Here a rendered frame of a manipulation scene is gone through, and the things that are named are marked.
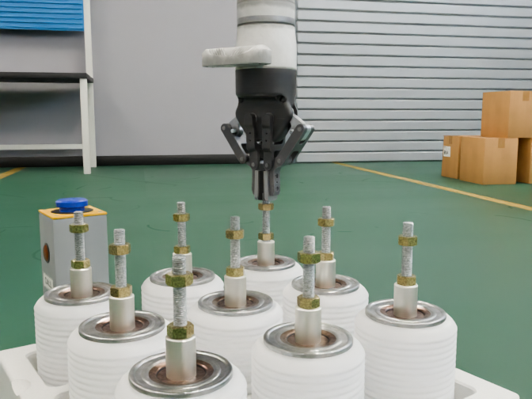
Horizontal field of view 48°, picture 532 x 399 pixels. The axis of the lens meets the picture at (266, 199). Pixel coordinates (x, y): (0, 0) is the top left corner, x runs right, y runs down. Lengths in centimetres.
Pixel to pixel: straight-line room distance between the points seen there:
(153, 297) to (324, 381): 27
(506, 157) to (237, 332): 365
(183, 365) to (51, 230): 39
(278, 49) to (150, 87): 478
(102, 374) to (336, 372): 19
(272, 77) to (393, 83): 518
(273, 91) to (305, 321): 31
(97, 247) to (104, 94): 469
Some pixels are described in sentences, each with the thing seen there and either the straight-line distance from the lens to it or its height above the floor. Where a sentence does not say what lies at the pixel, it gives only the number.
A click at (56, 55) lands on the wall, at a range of 552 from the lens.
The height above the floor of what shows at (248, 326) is 24.
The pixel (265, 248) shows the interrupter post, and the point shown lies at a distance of 75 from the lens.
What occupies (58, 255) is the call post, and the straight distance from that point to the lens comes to 79.
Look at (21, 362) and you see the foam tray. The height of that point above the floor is 18.
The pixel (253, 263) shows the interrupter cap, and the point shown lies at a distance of 77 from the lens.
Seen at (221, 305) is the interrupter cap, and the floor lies 25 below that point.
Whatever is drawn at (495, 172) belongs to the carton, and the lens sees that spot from 410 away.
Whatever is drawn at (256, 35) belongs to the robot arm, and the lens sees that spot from 71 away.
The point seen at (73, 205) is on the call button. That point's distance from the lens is 80.
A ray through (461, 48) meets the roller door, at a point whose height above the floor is 109.
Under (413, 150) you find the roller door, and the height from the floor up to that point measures 10.
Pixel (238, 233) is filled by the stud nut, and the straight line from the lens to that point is 58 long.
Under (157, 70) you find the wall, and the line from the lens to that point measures 548.
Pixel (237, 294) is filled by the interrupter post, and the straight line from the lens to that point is 59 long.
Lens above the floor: 44
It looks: 8 degrees down
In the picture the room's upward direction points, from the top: straight up
